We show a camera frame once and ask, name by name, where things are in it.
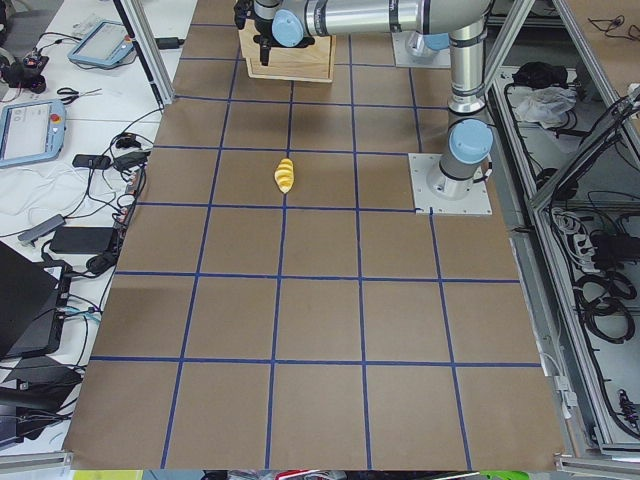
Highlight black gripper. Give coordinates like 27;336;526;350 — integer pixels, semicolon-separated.
233;0;276;66

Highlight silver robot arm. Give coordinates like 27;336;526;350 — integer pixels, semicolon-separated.
406;32;450;57
234;0;493;200

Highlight wooden drawer cabinet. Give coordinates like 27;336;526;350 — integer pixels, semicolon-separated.
237;24;339;85

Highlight yellow toy bread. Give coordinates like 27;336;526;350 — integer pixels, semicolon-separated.
274;158;295;194

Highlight far blue teach pendant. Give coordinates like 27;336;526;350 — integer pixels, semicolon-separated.
67;20;134;70

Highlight blue teach pendant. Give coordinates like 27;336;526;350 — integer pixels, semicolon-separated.
1;99;66;168
67;20;134;70

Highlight near blue teach pendant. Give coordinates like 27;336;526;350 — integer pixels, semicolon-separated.
1;99;66;168

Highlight black power adapter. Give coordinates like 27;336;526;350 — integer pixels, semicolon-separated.
50;226;114;254

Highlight white crumpled cloth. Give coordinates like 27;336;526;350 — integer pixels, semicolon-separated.
514;87;577;128

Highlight black laptop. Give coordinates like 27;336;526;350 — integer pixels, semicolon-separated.
1;244;71;360

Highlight aluminium frame post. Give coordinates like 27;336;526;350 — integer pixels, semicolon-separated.
113;0;175;109

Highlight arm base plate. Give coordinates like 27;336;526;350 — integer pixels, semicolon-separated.
408;153;492;216
392;31;451;69

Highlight black handled scissors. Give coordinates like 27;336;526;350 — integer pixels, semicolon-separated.
56;87;102;105

